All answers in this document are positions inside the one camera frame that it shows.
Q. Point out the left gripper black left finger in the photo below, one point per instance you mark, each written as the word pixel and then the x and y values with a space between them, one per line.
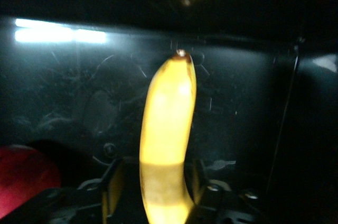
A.
pixel 112 187

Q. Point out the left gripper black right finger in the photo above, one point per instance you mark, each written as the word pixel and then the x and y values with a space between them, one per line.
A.
pixel 197 179

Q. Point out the yellow banana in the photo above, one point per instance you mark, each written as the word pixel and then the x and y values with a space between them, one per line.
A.
pixel 166 134

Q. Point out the black plastic box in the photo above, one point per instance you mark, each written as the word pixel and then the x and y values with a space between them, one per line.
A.
pixel 237 102

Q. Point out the red apple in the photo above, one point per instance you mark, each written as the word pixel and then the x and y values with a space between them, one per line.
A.
pixel 23 179

